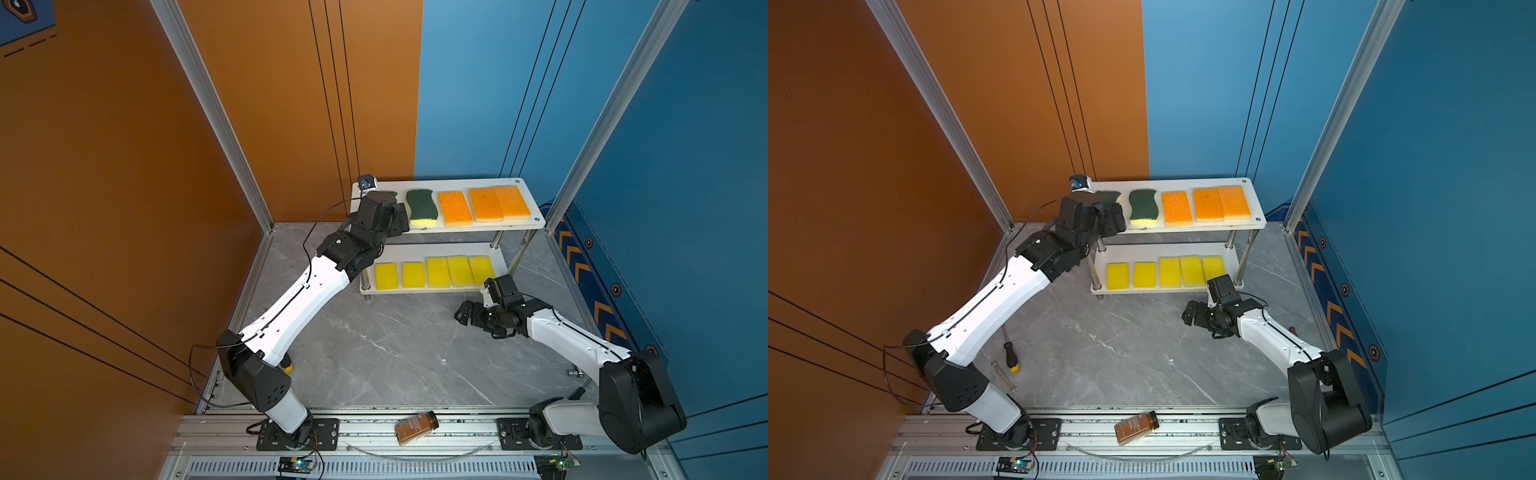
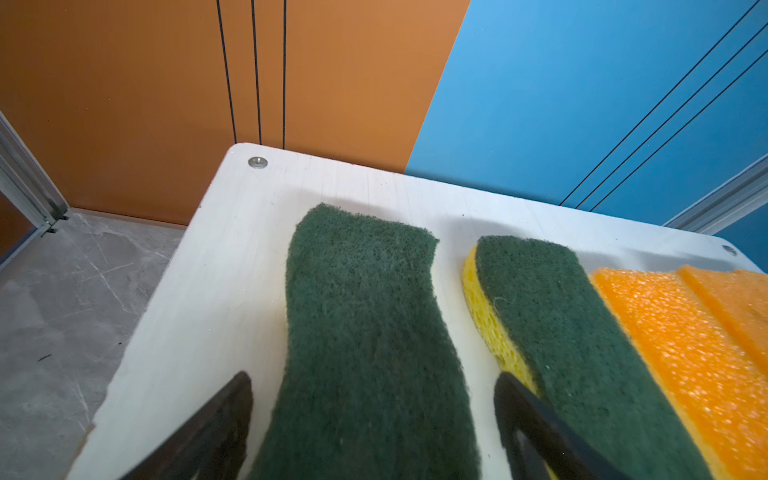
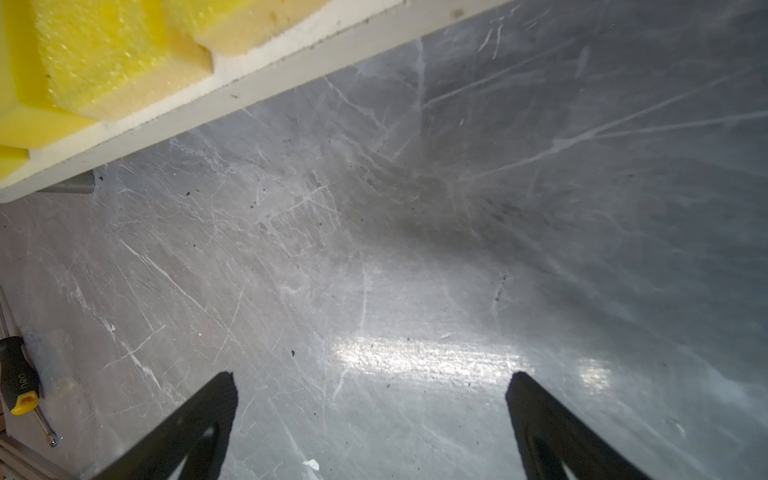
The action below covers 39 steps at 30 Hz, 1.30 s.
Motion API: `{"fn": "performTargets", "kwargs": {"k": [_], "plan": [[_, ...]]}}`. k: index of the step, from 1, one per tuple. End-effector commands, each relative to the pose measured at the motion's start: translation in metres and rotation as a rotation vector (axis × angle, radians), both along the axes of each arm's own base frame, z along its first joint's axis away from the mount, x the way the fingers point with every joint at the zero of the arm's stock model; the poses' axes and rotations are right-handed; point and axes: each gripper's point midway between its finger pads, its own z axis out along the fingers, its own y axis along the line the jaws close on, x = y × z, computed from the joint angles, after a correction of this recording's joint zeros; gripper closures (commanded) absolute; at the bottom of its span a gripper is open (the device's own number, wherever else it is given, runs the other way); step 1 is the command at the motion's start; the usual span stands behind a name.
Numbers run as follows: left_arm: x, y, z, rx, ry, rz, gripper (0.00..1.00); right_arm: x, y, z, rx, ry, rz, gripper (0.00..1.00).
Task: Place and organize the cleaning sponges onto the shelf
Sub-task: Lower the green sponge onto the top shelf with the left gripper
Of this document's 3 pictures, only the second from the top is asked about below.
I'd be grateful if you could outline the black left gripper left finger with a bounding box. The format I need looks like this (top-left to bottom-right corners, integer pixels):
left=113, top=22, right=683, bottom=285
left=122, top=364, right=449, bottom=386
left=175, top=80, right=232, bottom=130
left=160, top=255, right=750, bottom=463
left=124, top=371, right=253, bottom=479

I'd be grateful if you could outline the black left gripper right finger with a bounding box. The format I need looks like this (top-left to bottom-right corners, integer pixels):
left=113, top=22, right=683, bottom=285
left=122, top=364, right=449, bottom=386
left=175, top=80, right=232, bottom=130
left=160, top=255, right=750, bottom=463
left=494, top=372, right=627, bottom=479

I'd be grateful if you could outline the green scouring sponge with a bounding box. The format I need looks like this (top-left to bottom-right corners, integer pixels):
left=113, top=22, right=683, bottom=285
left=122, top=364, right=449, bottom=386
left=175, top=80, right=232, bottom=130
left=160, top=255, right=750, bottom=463
left=249, top=204, right=480, bottom=479
left=466, top=236, right=711, bottom=479

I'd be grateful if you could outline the orange sponge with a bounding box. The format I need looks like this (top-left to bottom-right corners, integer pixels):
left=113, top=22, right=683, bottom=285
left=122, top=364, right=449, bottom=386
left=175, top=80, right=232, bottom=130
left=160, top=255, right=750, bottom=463
left=591, top=269, right=767, bottom=479
left=678, top=266, right=767, bottom=376

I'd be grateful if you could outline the white two-tier shelf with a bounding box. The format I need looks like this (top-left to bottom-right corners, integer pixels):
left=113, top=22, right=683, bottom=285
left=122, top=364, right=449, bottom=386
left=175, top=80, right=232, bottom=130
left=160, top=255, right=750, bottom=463
left=68, top=143, right=754, bottom=479

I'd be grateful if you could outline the aluminium corner post right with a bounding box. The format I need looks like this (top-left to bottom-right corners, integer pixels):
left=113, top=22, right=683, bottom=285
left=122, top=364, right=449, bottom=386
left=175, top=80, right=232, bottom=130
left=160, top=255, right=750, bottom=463
left=663, top=155, right=767, bottom=235

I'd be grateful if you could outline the aluminium corner post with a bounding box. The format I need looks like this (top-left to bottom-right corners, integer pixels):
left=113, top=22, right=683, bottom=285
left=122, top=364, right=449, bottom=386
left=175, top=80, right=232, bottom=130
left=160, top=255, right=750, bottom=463
left=663, top=155, right=767, bottom=235
left=1, top=114, right=70, bottom=235

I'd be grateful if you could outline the aluminium corner post left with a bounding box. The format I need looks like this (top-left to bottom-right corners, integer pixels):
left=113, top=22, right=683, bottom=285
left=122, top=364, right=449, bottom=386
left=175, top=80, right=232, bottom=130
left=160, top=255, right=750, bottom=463
left=1, top=114, right=70, bottom=235

